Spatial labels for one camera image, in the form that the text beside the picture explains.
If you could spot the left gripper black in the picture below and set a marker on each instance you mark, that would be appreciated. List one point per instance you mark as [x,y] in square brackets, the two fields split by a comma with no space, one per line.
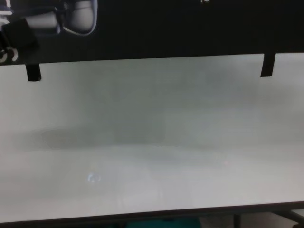
[2,39]

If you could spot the black robot poster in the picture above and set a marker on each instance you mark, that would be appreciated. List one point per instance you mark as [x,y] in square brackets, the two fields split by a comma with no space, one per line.
[166,28]

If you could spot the black table leg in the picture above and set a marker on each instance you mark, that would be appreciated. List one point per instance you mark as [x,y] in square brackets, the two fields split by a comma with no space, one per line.
[236,222]

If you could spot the black table brace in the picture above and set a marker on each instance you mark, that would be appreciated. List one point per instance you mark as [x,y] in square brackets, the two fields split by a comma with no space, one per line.
[288,216]

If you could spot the black table edge frame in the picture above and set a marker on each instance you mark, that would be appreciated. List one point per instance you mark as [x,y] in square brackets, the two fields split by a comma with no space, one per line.
[166,212]

